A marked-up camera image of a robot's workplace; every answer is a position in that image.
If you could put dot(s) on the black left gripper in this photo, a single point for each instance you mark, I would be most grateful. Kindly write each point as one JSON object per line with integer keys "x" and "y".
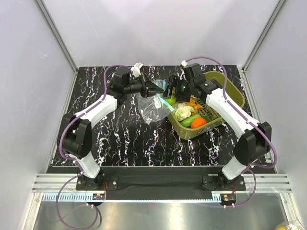
{"x": 148, "y": 86}

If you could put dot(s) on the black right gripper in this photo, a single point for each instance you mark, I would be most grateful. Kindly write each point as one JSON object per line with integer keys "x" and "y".
{"x": 173, "y": 81}

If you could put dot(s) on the clear zip top bag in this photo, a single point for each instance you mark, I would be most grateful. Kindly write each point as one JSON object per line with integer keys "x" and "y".
{"x": 155, "y": 108}

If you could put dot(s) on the green toy apple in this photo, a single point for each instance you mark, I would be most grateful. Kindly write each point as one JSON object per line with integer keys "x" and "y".
{"x": 171, "y": 100}

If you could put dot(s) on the olive green plastic bin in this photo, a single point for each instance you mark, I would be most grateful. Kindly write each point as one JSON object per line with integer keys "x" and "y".
{"x": 209, "y": 114}

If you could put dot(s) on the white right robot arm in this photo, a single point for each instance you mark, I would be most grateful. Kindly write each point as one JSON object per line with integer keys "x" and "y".
{"x": 254, "y": 138}

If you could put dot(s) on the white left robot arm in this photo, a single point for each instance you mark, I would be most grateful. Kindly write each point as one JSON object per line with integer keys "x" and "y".
{"x": 75, "y": 134}

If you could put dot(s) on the white toy cauliflower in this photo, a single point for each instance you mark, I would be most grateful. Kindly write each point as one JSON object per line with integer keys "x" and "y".
{"x": 182, "y": 111}

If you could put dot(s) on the orange toy carrot pieces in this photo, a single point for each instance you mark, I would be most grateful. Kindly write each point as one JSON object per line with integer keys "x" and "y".
{"x": 194, "y": 105}

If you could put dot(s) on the green toy cucumber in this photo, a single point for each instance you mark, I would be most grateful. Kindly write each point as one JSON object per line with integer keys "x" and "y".
{"x": 187, "y": 122}

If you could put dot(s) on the orange toy fruit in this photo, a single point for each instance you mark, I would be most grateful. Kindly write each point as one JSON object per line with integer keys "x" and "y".
{"x": 198, "y": 122}

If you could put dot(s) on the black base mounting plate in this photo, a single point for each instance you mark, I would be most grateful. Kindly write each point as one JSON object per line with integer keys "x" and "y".
{"x": 158, "y": 183}

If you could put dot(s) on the yellow object at corner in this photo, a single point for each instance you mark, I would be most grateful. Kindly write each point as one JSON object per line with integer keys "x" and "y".
{"x": 289, "y": 226}

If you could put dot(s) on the aluminium frame rail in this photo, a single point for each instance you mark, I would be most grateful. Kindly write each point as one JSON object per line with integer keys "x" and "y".
{"x": 62, "y": 188}

